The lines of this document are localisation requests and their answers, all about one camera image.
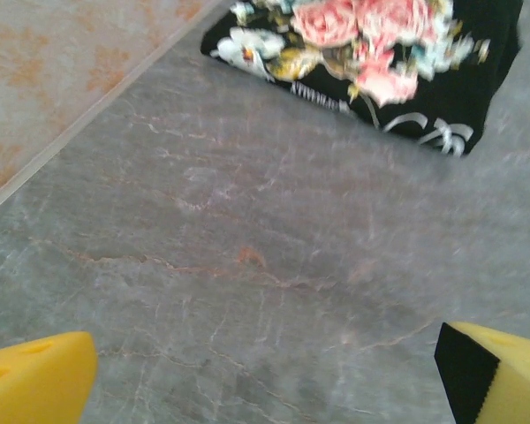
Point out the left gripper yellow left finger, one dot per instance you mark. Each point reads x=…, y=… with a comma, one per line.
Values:
x=31, y=384

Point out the black floral print t-shirt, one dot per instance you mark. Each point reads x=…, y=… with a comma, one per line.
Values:
x=468, y=101

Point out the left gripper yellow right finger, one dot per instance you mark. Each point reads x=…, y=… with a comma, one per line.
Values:
x=512, y=380

